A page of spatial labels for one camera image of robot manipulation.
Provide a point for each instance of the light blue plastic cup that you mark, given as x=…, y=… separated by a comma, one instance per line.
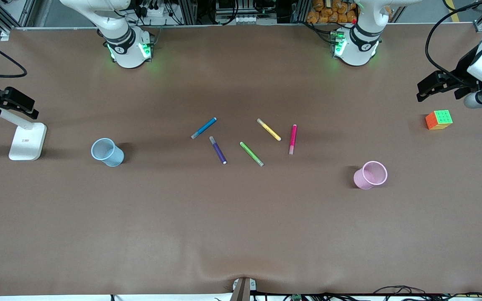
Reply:
x=108, y=153

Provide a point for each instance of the purple marker pen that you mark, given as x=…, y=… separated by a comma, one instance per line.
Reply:
x=217, y=149

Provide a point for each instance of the pink marker pen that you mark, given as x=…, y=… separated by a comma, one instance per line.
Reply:
x=293, y=139

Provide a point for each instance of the bag of orange snacks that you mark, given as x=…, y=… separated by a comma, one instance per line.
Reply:
x=333, y=11

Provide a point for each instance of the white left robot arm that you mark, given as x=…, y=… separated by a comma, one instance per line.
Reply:
x=362, y=37

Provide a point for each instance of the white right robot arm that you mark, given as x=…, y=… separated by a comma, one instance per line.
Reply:
x=126, y=39

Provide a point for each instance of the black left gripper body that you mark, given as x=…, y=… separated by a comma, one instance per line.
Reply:
x=461, y=73

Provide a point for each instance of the white power strip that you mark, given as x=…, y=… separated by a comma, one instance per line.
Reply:
x=156, y=11

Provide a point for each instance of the green marker pen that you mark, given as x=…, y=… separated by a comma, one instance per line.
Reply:
x=251, y=154

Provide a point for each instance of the blue marker pen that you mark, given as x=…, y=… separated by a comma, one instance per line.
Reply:
x=203, y=128

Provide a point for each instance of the white terminal block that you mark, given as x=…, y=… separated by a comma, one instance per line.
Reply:
x=246, y=19

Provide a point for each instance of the colourful puzzle cube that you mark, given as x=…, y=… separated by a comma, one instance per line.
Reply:
x=439, y=119

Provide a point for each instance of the metal table edge bracket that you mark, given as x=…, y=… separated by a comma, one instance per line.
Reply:
x=243, y=289

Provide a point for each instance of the yellow marker pen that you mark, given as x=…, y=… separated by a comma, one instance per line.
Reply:
x=268, y=129

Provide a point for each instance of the pink plastic cup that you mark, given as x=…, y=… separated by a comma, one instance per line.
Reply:
x=370, y=175

